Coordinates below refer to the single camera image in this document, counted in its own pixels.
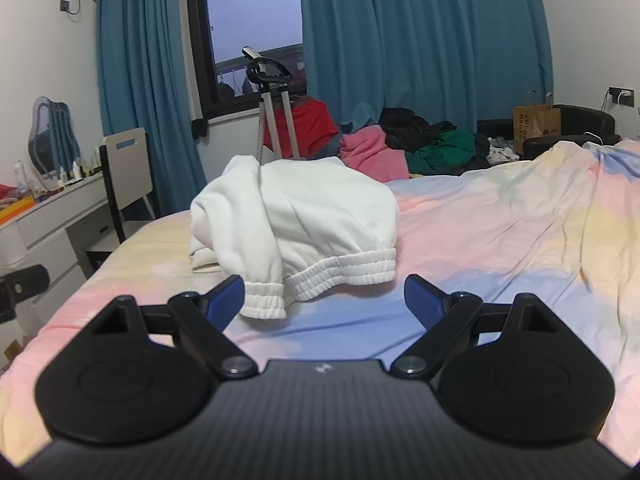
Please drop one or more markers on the pastel rainbow bed blanket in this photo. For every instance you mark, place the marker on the pastel rainbow bed blanket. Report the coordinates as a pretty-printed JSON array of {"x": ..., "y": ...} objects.
[{"x": 500, "y": 220}]

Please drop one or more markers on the red garment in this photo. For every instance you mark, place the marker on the red garment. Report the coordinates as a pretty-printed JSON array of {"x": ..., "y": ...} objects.
[{"x": 312, "y": 125}]

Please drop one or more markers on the wall socket with charger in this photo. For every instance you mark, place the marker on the wall socket with charger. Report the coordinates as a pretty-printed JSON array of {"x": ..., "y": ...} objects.
[{"x": 621, "y": 96}]

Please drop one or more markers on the cardboard box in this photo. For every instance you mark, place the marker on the cardboard box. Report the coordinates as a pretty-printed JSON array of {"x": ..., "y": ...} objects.
[{"x": 9, "y": 355}]

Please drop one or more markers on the row of small bottles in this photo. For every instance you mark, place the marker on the row of small bottles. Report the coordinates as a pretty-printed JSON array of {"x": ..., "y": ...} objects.
[{"x": 75, "y": 170}]

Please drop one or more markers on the pink garment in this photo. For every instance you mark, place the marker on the pink garment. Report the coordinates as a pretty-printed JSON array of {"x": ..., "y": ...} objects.
[{"x": 372, "y": 155}]

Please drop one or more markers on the white drawer desk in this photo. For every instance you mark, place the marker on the white drawer desk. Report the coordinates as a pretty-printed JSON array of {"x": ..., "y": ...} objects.
[{"x": 45, "y": 240}]

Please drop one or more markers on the blue curtain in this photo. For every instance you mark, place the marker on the blue curtain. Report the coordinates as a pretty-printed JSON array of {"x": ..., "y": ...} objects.
[
  {"x": 145, "y": 85},
  {"x": 425, "y": 35}
]

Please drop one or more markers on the brown paper bag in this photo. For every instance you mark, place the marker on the brown paper bag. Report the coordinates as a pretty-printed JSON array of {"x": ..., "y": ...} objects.
[{"x": 537, "y": 127}]

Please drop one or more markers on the white and black chair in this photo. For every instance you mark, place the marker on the white and black chair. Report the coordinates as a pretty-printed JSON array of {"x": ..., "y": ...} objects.
[{"x": 127, "y": 170}]

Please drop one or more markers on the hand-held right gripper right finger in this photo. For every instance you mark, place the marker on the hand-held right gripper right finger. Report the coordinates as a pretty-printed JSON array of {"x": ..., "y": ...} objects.
[{"x": 422, "y": 302}]

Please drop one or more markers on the dark framed window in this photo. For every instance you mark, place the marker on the dark framed window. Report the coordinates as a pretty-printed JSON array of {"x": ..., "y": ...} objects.
[{"x": 250, "y": 10}]

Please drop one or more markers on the wavy framed mirror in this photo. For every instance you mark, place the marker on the wavy framed mirror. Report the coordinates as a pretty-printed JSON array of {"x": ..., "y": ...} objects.
[{"x": 52, "y": 135}]

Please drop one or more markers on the orange flat box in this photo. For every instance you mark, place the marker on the orange flat box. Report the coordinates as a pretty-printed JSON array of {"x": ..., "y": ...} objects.
[{"x": 15, "y": 209}]

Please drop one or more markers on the white sock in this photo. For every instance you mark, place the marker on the white sock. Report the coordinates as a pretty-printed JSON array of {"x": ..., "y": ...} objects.
[{"x": 300, "y": 220}]

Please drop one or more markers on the white printed cloth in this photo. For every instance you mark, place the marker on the white printed cloth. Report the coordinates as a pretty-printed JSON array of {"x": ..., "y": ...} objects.
[{"x": 500, "y": 152}]

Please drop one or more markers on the black garment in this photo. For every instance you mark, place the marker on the black garment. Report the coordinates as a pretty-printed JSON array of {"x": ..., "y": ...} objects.
[{"x": 405, "y": 127}]

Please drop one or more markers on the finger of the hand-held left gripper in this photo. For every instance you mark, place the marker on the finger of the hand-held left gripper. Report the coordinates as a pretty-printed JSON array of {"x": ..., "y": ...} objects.
[{"x": 27, "y": 280}]

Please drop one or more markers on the green garment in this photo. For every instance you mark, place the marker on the green garment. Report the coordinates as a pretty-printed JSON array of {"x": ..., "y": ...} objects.
[{"x": 445, "y": 150}]

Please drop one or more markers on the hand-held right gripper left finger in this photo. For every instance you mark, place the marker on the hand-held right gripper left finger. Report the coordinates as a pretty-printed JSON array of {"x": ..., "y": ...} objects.
[{"x": 227, "y": 302}]

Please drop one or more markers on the black armchair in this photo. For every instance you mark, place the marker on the black armchair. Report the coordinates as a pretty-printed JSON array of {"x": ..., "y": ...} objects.
[{"x": 585, "y": 120}]

